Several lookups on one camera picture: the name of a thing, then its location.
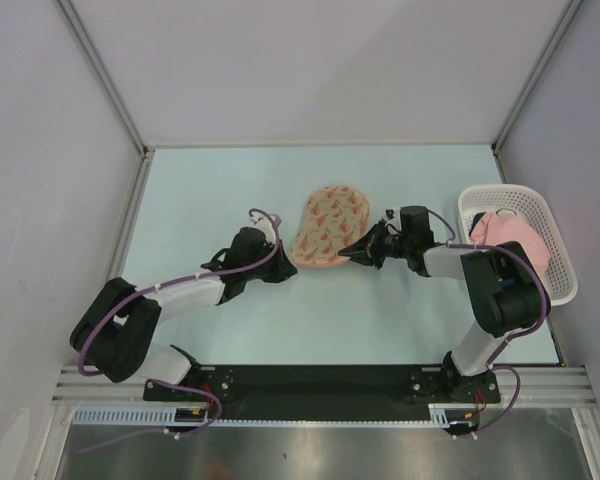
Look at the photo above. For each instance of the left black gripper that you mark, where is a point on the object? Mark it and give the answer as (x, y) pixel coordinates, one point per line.
(283, 269)

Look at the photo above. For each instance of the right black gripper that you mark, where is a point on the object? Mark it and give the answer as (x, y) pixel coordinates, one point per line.
(367, 242)

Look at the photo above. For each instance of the pink patterned laundry bag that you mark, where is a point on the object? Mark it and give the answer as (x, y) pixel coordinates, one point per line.
(334, 217)

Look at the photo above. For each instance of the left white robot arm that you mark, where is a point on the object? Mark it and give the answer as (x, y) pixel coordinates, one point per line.
(114, 337)

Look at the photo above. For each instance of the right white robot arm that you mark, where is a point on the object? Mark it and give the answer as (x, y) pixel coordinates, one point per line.
(507, 297)

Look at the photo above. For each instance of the dark blue garment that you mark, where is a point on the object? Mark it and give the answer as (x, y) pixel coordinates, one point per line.
(475, 221)

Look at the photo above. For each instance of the pink garment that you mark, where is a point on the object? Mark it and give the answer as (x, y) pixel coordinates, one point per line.
(499, 228)

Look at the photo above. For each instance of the white plastic basket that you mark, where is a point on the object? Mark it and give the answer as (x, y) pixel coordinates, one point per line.
(560, 280)

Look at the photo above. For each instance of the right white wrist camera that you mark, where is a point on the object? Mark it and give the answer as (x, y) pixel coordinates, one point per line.
(393, 217)

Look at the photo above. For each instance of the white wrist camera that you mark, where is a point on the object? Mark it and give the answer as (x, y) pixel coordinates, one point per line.
(393, 217)
(268, 225)

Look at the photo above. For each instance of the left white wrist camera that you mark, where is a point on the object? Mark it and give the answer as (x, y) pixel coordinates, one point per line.
(268, 225)

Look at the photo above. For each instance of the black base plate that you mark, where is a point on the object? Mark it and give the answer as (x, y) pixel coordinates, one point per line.
(331, 393)

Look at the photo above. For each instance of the left aluminium corner post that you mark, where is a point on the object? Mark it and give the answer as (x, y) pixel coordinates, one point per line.
(96, 64)

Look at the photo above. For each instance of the aluminium corner post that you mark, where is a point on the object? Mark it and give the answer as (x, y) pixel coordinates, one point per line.
(96, 64)
(550, 48)

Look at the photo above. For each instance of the white slotted cable duct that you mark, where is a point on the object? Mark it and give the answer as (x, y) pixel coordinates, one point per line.
(139, 416)

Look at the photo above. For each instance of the right aluminium corner post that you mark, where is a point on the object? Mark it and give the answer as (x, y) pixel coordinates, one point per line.
(550, 48)

